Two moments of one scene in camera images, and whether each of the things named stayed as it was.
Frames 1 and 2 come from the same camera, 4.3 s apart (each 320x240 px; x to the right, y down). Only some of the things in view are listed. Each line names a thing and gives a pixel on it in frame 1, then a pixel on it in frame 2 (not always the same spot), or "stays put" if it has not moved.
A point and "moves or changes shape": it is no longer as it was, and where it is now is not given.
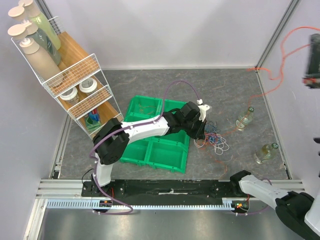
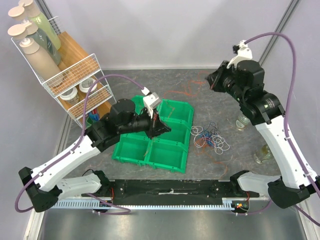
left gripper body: (197, 128) to (146, 123)
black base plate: (173, 190) stays put
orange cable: (146, 106) moves or changes shape
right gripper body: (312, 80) to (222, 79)
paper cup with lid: (71, 96) stays put
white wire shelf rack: (71, 73) stays put
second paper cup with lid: (89, 87) stays put
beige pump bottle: (45, 67) stays put
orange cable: (270, 86) to (191, 82)
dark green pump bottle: (26, 30) stays put
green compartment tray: (167, 151) stays put
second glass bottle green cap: (267, 152) stays put
